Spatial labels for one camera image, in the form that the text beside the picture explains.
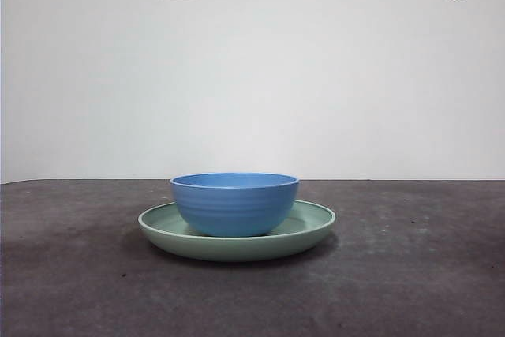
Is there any blue ribbed bowl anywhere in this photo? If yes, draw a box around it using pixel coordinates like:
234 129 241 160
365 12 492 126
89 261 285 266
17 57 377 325
169 172 300 237

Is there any pale green plate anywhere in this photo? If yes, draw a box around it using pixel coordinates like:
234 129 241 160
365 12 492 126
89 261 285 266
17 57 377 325
137 199 337 263

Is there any dark grey table mat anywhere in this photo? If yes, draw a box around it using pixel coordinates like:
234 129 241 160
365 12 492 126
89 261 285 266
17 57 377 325
0 178 505 337

